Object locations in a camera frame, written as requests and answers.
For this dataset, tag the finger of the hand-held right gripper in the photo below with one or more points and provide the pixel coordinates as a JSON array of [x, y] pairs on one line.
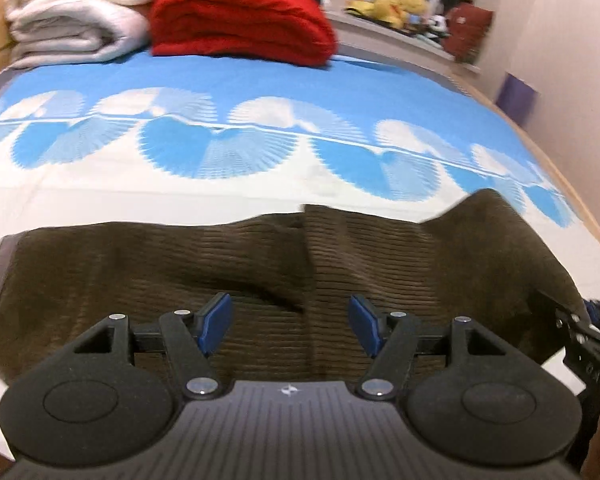
[[570, 317]]

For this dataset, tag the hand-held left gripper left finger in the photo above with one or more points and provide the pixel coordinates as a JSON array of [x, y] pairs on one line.
[[216, 319]]

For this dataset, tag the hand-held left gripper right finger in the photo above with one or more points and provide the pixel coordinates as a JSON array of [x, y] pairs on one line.
[[364, 320]]

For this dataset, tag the blue white printed bed sheet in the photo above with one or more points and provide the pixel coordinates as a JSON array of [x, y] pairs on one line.
[[300, 85]]

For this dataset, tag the red folded blanket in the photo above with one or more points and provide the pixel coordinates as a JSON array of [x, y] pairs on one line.
[[240, 20]]

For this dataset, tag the dark red bag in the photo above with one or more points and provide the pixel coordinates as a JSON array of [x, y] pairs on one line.
[[467, 32]]

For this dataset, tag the white folded blanket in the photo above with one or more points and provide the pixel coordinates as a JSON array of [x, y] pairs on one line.
[[75, 15]]

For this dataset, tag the purple wall panel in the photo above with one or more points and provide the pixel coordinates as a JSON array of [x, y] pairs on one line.
[[516, 99]]

